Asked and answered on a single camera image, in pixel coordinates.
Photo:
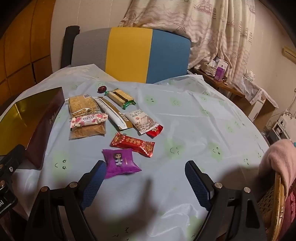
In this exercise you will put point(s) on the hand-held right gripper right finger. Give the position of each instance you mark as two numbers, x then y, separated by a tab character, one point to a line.
198	185

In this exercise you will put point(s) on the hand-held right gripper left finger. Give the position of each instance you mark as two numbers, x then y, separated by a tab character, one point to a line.
92	185

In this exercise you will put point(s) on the purple snack packet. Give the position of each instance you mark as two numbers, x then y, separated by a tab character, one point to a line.
120	162

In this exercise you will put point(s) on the maroon gift box gold interior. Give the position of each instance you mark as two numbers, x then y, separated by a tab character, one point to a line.
23	115

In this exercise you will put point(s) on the brown pastry packet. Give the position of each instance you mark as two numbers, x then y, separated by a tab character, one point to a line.
89	132

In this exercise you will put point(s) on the red patterned snack packet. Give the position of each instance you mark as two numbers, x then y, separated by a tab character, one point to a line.
131	143

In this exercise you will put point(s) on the pink floral snack packet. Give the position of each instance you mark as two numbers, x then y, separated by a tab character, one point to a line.
87	120

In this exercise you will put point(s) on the small red snack packet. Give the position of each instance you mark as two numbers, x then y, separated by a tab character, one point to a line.
156	131

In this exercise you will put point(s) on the long white gold sachet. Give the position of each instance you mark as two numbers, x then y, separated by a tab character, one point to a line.
113	113

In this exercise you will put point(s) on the white nut packet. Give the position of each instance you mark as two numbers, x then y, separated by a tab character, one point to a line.
141	120

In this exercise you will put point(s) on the clear cracker packet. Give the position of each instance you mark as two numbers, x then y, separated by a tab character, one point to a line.
81	104

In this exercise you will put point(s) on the green-edged cracker packet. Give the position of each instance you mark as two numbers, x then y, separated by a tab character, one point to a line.
119	97

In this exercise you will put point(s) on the dark red date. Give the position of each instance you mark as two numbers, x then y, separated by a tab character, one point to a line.
101	89

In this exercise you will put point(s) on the pale plastic tablecloth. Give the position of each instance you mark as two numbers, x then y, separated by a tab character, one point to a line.
196	129

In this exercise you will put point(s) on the pink cloth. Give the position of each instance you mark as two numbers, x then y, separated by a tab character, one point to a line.
277	160

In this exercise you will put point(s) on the maroon cushion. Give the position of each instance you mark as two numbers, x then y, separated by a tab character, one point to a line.
291	206

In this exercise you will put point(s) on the wooden side table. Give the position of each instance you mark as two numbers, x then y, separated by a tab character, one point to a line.
222	89

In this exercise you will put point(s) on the white appliance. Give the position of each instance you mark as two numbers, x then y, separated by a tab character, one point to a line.
283	125

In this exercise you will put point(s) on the cardboard box with white cloth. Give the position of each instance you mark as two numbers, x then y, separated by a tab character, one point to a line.
259	99

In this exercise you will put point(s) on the purple carton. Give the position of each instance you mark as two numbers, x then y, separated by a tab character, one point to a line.
219	74

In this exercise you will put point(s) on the woven tissue box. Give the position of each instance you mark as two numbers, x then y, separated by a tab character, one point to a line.
208	69

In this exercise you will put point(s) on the white carton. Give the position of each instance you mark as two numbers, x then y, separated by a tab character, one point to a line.
223	63

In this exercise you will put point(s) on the grey yellow blue chair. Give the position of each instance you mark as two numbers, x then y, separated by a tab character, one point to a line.
129	53

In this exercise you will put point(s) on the patterned beige curtain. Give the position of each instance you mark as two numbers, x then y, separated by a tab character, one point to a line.
196	27

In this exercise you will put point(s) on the beige wall fixture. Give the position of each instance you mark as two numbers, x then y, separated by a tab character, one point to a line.
289	52

